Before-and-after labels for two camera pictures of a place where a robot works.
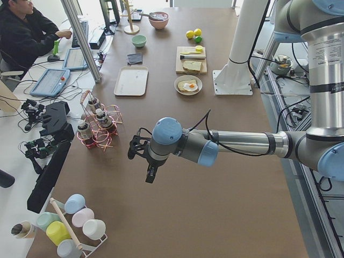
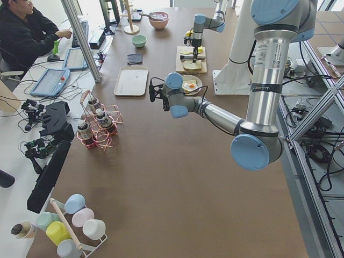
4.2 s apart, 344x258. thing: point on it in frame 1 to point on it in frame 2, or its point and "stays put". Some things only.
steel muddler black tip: [192, 57] stays put
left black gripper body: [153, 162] to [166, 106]
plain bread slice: [195, 65] stays put
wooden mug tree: [131, 29] stays put
